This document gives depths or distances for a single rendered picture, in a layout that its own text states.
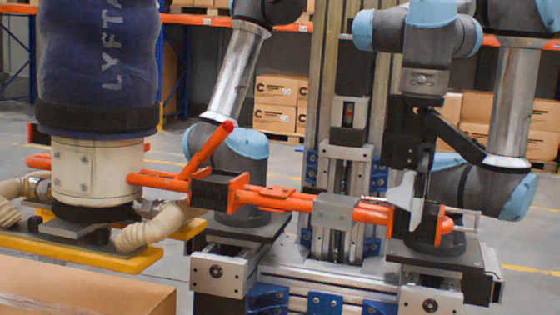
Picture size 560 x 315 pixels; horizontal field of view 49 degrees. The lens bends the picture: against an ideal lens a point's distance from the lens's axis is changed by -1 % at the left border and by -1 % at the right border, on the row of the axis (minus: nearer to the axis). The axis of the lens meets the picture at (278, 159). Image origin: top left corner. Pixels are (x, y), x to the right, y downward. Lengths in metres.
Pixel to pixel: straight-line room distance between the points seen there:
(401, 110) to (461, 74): 8.43
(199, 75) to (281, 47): 1.38
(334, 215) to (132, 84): 0.41
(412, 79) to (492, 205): 0.55
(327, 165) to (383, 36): 0.57
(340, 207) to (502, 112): 0.54
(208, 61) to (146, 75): 8.82
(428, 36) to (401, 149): 0.18
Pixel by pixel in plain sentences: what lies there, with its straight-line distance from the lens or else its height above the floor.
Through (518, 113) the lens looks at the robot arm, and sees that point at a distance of 1.44.
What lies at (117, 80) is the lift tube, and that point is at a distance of 1.11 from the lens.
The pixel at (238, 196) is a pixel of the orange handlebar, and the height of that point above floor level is 1.25.
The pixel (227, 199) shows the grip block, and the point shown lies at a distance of 1.08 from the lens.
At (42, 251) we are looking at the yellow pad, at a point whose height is 1.13.
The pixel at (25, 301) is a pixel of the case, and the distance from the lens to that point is 1.42.
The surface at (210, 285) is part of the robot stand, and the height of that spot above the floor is 0.93.
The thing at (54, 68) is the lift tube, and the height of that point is 1.44.
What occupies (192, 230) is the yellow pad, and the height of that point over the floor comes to 1.13.
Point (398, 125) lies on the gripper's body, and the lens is 1.01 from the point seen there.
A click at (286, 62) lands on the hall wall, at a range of 9.66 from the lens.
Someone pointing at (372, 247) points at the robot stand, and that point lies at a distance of 1.73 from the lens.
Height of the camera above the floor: 1.54
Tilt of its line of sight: 12 degrees down
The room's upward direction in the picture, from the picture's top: 4 degrees clockwise
